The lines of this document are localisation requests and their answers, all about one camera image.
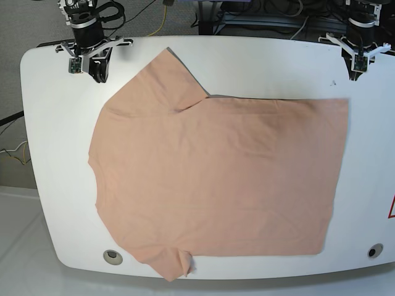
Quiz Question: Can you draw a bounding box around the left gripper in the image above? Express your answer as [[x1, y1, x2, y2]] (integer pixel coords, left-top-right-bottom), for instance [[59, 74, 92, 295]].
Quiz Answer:
[[318, 26, 391, 81]]

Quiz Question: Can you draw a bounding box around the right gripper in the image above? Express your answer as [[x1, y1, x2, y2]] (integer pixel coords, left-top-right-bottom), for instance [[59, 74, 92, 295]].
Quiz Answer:
[[55, 26, 133, 83]]

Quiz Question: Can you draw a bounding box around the peach orange T-shirt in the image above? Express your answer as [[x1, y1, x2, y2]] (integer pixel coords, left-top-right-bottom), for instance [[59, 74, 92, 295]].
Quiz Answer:
[[88, 49, 349, 281]]

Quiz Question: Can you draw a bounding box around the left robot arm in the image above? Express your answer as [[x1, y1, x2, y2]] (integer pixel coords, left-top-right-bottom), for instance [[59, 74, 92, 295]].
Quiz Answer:
[[318, 1, 391, 81]]

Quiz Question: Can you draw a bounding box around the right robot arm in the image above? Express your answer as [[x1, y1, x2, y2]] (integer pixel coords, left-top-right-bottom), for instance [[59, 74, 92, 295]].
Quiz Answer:
[[55, 1, 133, 83]]

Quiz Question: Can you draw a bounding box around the black bar at left edge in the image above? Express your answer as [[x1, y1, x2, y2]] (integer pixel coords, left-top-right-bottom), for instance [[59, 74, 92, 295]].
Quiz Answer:
[[0, 111, 24, 126]]

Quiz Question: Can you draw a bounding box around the red triangle warning sticker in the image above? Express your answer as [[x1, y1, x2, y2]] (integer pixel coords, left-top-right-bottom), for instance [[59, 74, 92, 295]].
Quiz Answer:
[[388, 196, 395, 218]]

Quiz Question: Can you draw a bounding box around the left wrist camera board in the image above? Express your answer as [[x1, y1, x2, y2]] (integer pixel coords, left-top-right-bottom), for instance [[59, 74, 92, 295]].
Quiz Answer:
[[352, 54, 369, 73]]

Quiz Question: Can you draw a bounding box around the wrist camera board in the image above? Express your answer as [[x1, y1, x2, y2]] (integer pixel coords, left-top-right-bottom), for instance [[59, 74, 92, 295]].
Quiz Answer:
[[352, 54, 369, 73], [69, 57, 83, 74]]

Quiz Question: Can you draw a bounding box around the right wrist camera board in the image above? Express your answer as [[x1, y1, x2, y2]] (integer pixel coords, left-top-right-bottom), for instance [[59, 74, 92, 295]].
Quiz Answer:
[[69, 57, 83, 74]]

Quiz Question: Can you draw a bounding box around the yellow cable on floor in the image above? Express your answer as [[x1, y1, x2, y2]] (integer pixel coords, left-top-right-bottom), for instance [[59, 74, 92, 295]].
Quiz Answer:
[[147, 2, 169, 38]]

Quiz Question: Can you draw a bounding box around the white cable at left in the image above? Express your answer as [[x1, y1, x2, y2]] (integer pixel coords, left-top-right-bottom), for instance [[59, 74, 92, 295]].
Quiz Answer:
[[0, 140, 29, 155]]

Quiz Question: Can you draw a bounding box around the aluminium frame rack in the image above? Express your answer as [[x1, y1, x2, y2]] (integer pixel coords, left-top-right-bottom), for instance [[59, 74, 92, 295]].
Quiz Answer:
[[192, 1, 346, 38]]

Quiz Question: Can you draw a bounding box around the right table cable grommet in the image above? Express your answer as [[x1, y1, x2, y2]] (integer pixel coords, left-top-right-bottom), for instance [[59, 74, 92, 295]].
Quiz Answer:
[[367, 244, 383, 258]]

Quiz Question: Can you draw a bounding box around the table cable grommet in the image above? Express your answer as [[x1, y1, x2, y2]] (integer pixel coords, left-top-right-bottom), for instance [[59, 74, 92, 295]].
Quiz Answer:
[[103, 250, 123, 266], [367, 244, 383, 258]]

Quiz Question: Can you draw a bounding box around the left table cable grommet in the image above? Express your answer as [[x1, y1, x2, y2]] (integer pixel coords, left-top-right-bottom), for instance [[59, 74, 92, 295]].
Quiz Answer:
[[103, 250, 123, 266]]

